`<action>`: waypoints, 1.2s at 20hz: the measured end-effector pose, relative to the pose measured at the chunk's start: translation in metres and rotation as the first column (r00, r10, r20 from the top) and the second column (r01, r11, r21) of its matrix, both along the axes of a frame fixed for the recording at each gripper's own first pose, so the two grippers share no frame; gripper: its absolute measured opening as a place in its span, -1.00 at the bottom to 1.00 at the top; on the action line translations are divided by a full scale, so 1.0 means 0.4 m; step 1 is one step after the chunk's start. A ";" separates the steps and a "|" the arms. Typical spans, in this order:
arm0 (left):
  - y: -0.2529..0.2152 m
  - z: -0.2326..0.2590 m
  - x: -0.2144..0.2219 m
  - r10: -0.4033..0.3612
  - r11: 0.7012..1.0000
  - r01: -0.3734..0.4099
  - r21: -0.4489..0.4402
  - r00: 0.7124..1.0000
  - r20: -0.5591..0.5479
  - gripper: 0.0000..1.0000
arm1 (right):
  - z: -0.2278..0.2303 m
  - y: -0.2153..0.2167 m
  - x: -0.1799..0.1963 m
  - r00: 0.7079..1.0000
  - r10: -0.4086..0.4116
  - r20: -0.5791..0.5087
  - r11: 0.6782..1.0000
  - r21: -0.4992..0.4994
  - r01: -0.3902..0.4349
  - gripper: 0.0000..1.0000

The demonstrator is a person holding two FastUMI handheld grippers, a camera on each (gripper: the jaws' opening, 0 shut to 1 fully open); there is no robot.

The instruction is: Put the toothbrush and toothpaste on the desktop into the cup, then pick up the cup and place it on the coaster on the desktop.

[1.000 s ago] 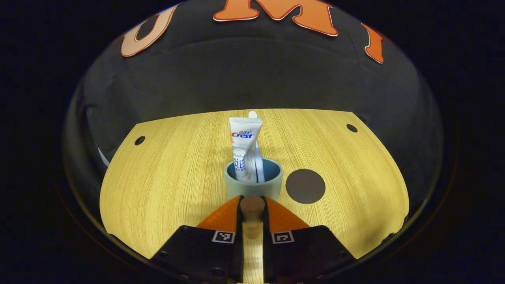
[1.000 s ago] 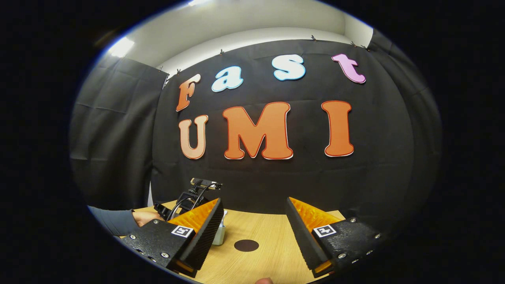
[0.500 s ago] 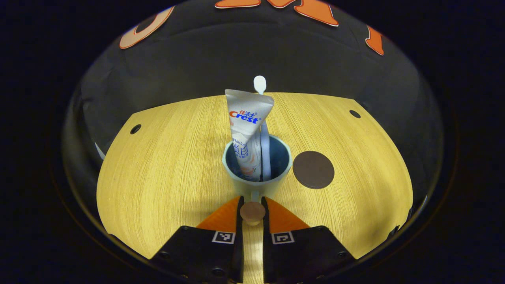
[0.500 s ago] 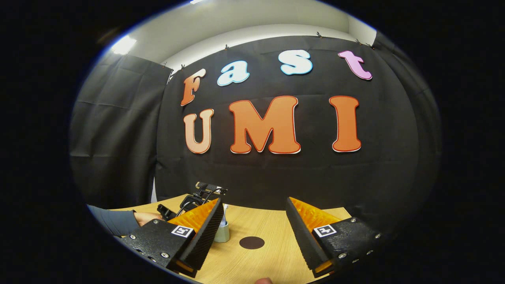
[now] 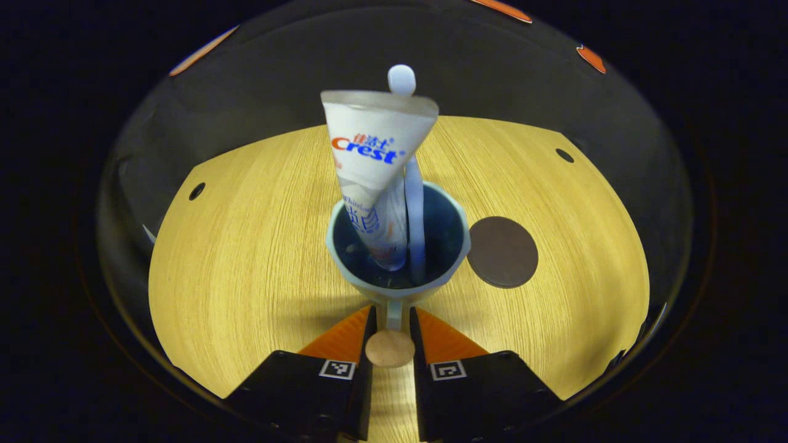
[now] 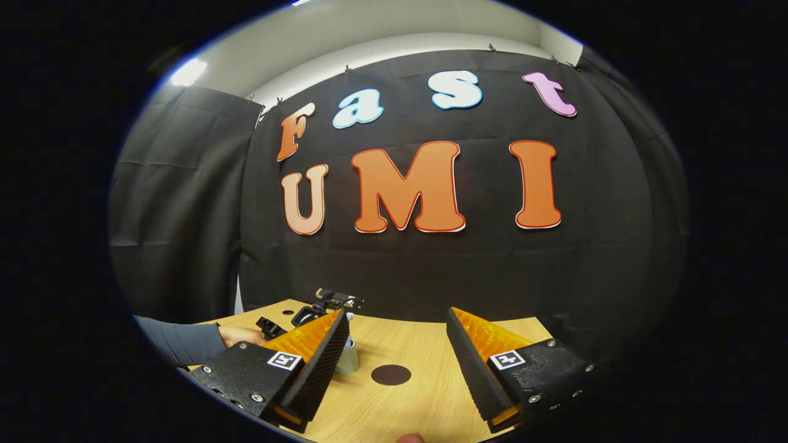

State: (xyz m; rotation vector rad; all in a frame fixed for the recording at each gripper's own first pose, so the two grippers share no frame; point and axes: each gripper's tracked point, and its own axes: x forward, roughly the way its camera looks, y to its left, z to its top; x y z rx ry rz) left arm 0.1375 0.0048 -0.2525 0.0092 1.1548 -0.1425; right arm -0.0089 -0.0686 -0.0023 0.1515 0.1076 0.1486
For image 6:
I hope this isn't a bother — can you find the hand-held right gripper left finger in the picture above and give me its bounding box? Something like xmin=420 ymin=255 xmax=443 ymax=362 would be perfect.
xmin=187 ymin=308 xmax=352 ymax=434

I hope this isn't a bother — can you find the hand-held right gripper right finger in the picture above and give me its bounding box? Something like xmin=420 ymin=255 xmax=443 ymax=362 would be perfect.
xmin=446 ymin=306 xmax=596 ymax=434

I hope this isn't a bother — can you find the blue cup with wooden handle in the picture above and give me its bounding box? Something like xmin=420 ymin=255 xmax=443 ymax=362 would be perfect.
xmin=336 ymin=335 xmax=360 ymax=375

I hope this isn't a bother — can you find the round dark brown coaster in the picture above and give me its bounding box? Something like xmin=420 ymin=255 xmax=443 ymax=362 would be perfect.
xmin=371 ymin=364 xmax=412 ymax=386

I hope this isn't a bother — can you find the wooden desktop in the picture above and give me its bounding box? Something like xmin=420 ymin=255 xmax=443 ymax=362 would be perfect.
xmin=185 ymin=300 xmax=555 ymax=443

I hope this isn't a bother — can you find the black backdrop cloth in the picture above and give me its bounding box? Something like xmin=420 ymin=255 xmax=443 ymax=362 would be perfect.
xmin=110 ymin=49 xmax=689 ymax=370

